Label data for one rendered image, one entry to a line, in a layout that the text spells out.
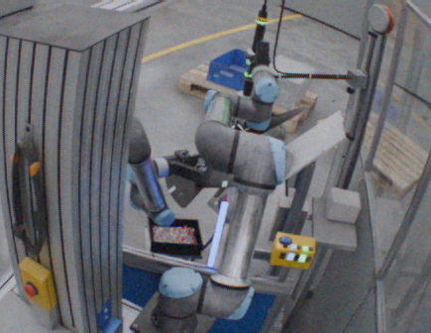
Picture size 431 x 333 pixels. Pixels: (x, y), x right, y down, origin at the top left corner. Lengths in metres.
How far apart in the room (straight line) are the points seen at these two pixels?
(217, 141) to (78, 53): 0.69
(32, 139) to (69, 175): 0.12
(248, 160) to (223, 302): 0.40
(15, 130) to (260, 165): 0.71
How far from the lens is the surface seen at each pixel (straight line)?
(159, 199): 1.95
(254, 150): 1.44
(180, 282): 1.52
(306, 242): 2.08
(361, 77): 2.47
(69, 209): 1.03
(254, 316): 2.38
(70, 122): 0.92
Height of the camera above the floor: 2.35
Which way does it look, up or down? 33 degrees down
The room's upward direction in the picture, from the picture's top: 12 degrees clockwise
